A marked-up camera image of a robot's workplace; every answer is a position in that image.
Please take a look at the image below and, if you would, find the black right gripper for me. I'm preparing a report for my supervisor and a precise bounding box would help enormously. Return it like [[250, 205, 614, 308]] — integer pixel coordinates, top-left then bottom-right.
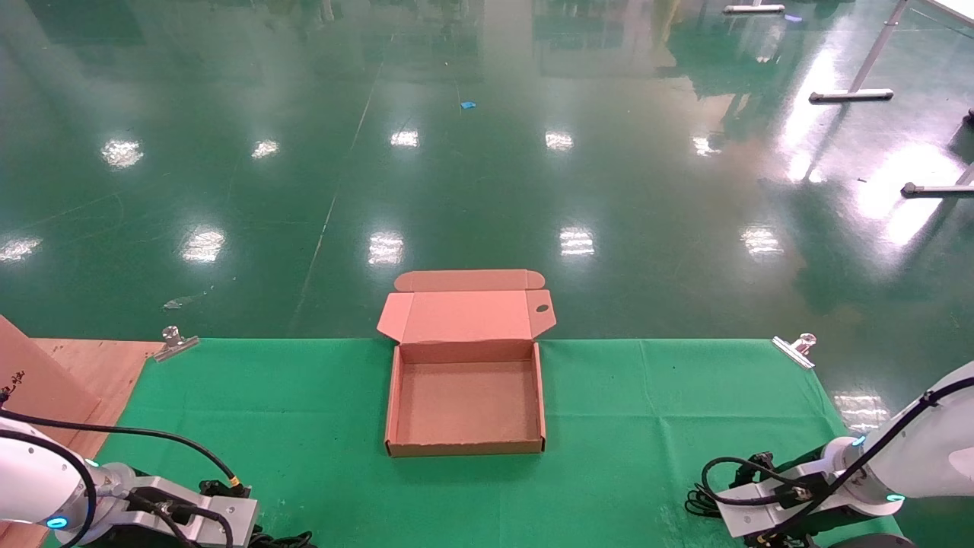
[[833, 533, 906, 548]]

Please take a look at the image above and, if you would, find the smooth black cable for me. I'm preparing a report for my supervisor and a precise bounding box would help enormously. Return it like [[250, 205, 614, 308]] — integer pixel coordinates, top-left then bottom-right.
[[684, 483, 731, 522]]

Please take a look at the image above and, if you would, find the braided black cable bundle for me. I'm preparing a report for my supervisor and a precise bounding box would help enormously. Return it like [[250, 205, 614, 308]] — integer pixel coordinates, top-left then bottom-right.
[[251, 530, 314, 548]]

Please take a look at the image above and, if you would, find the open brown cardboard box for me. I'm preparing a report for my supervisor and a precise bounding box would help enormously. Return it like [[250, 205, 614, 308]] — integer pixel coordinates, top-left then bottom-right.
[[377, 269, 557, 458]]

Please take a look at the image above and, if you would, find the silver metal binder clip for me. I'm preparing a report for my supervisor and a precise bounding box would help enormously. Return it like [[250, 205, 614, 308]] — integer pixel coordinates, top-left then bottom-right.
[[772, 333, 817, 371], [152, 326, 200, 363]]

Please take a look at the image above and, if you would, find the green table cloth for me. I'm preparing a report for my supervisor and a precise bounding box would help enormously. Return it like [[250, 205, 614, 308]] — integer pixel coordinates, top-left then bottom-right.
[[42, 338, 906, 548]]

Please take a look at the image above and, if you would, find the grey table foot bar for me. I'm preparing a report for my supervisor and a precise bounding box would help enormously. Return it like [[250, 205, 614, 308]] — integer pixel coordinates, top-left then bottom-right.
[[901, 162, 974, 199]]

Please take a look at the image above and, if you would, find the white table leg with foot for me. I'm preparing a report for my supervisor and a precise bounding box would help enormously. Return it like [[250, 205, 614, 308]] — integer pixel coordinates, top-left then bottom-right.
[[808, 0, 910, 104]]

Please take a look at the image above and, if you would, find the white table top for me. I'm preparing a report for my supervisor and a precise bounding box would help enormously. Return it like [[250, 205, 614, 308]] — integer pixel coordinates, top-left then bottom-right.
[[930, 0, 974, 30]]

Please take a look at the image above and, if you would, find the brown plywood board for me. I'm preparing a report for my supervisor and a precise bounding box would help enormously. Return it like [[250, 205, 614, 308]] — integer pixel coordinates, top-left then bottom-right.
[[0, 314, 102, 450]]

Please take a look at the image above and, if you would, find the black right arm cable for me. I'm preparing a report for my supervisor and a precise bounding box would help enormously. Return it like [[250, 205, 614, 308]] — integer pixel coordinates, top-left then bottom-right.
[[700, 377, 974, 534]]

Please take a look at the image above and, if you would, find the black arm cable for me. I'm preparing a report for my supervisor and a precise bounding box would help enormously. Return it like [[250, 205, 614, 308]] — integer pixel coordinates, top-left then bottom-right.
[[700, 377, 974, 534], [0, 409, 252, 499]]

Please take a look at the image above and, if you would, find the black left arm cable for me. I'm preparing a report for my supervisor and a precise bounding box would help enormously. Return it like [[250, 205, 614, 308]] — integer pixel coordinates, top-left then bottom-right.
[[0, 409, 252, 499]]

